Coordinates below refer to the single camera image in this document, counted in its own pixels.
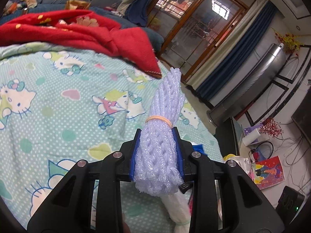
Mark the blue right curtain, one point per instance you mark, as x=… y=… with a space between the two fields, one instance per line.
x=214 y=73

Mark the blue left curtain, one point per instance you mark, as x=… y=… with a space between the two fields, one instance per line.
x=134 y=11

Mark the white plastic bag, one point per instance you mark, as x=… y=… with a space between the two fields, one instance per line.
x=244 y=163

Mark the colourful girl painting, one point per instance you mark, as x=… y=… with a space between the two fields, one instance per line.
x=268 y=173

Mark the blue curtain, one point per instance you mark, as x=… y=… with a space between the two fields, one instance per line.
x=214 y=73
x=134 y=11

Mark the black round basket handle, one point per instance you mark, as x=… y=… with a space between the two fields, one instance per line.
x=263 y=151

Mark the black green snack packet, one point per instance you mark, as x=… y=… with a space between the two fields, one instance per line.
x=185 y=187

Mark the lavender foam net bundle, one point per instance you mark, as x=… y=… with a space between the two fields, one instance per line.
x=156 y=159

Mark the wooden framed glass door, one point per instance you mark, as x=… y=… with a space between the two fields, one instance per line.
x=193 y=29

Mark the red blanket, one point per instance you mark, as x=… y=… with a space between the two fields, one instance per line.
x=86 y=30

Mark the yellow red artificial flowers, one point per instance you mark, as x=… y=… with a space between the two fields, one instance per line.
x=289 y=41

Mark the yellow rimmed trash bin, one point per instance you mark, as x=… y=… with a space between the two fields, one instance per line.
x=228 y=157

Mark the Hello Kitty teal bedsheet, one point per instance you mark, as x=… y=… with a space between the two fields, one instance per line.
x=58 y=106

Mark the white ribbed vase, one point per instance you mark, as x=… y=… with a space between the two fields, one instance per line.
x=251 y=137

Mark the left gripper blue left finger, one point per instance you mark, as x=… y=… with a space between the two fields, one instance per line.
x=134 y=148

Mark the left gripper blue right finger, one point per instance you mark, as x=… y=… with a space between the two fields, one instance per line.
x=178 y=142

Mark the wall mounted television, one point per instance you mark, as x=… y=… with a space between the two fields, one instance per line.
x=302 y=117

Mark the silver tower air conditioner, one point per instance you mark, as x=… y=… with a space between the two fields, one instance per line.
x=250 y=86

